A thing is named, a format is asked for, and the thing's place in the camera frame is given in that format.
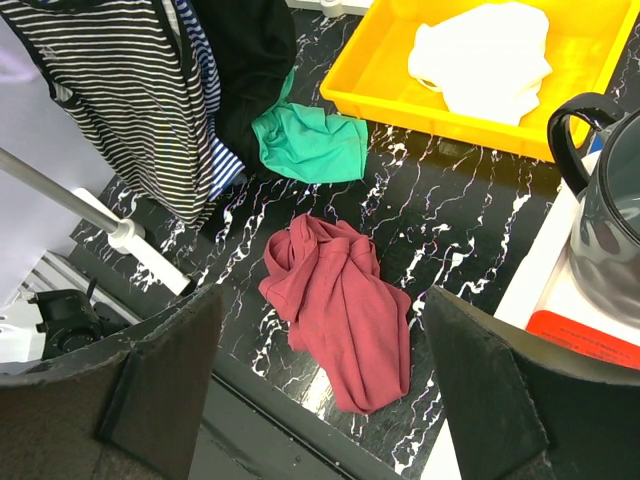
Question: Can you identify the white foam box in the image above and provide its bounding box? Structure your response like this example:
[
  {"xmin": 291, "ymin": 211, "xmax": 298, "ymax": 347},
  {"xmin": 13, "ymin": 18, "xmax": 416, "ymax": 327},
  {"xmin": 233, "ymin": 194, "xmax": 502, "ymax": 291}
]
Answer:
[{"xmin": 422, "ymin": 149, "xmax": 640, "ymax": 480}]

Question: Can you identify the black garment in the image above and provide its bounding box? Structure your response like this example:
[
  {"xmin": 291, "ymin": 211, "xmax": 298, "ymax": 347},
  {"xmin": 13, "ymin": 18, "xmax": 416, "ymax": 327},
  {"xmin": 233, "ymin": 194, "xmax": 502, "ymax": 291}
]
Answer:
[{"xmin": 192, "ymin": 0, "xmax": 297, "ymax": 180}]

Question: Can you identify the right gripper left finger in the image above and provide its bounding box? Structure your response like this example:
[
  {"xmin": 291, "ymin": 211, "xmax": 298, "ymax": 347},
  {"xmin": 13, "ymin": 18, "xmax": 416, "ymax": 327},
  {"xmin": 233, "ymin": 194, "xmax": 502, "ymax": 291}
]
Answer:
[{"xmin": 1, "ymin": 285, "xmax": 222, "ymax": 479}]

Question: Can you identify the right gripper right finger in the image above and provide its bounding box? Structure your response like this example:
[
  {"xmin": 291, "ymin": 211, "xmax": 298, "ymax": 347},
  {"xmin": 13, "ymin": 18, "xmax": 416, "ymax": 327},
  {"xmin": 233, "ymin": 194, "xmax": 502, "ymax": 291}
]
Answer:
[{"xmin": 424, "ymin": 287, "xmax": 639, "ymax": 479}]

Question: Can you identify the white tank top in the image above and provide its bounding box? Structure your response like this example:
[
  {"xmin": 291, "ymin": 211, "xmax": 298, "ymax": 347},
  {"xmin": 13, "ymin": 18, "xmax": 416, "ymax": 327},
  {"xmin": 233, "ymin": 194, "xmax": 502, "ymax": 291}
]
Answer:
[{"xmin": 408, "ymin": 2, "xmax": 552, "ymax": 126}]

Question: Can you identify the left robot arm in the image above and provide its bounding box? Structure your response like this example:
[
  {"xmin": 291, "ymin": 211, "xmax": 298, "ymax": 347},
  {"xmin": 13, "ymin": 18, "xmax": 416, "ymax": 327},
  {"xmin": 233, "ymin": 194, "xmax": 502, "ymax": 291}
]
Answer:
[{"xmin": 1, "ymin": 279, "xmax": 133, "ymax": 375}]

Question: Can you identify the yellow plastic bin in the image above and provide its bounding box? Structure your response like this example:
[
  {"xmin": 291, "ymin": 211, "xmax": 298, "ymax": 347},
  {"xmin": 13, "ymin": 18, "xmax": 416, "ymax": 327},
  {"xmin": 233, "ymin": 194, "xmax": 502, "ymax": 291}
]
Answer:
[{"xmin": 320, "ymin": 1, "xmax": 639, "ymax": 162}]

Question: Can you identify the blue striped tank top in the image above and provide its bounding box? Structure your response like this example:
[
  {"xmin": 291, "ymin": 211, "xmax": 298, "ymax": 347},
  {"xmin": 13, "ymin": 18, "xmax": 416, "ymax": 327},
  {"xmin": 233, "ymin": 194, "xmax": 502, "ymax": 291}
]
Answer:
[{"xmin": 174, "ymin": 0, "xmax": 244, "ymax": 201}]

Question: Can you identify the green cloth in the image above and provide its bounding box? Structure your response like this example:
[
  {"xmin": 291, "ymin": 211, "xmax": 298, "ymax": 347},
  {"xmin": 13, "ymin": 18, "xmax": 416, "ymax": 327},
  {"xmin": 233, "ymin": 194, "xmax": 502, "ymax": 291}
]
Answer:
[{"xmin": 251, "ymin": 71, "xmax": 369, "ymax": 184}]

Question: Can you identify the dark green mug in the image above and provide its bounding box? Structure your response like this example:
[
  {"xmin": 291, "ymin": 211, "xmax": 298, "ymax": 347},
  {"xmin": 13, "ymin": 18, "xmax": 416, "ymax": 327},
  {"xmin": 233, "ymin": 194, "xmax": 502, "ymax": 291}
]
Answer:
[{"xmin": 547, "ymin": 93, "xmax": 639, "ymax": 324}]

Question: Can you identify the maroon tank top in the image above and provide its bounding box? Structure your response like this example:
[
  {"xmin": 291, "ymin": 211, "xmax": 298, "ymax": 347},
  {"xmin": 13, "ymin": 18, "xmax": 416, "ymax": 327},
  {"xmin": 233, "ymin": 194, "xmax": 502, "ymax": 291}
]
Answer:
[{"xmin": 259, "ymin": 214, "xmax": 411, "ymax": 414}]

